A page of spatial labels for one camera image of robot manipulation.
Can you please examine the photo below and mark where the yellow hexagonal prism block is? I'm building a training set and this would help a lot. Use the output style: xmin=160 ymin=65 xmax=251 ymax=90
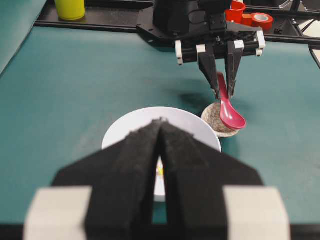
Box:
xmin=156 ymin=165 xmax=164 ymax=176

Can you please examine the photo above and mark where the red plastic cup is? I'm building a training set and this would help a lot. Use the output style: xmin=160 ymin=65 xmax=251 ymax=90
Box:
xmin=225 ymin=0 xmax=246 ymax=24

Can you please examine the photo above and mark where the speckled ceramic spoon rest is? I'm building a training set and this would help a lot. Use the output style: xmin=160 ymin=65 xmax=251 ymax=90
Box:
xmin=201 ymin=102 xmax=239 ymax=138

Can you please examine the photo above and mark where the yellow green cylinder cup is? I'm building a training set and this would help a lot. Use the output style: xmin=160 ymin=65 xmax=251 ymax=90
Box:
xmin=54 ymin=0 xmax=85 ymax=21

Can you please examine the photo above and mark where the orange small block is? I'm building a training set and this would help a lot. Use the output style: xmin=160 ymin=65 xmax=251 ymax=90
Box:
xmin=241 ymin=13 xmax=253 ymax=27

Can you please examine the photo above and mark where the red tape roll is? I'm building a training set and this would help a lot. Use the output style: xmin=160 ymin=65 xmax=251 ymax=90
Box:
xmin=250 ymin=12 xmax=274 ymax=30

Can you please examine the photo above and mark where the black aluminium frame rail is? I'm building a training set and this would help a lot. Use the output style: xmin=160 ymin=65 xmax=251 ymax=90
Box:
xmin=34 ymin=0 xmax=320 ymax=48

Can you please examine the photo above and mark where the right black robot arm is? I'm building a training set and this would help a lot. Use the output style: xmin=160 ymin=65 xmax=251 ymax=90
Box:
xmin=136 ymin=0 xmax=266 ymax=99

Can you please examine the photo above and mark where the pink plastic soup spoon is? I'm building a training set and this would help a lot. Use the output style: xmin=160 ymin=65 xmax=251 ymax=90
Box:
xmin=217 ymin=72 xmax=246 ymax=130

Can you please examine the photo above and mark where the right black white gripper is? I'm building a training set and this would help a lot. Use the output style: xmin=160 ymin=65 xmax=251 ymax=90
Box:
xmin=152 ymin=4 xmax=266 ymax=99

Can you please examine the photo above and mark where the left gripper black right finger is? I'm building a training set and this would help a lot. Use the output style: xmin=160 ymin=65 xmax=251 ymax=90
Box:
xmin=159 ymin=122 xmax=264 ymax=240

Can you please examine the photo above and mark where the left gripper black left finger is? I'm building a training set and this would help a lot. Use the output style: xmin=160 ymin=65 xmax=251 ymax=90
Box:
xmin=51 ymin=120 xmax=160 ymax=240

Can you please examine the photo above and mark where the white round bowl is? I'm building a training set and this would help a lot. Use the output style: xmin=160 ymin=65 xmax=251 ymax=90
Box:
xmin=102 ymin=106 xmax=222 ymax=202

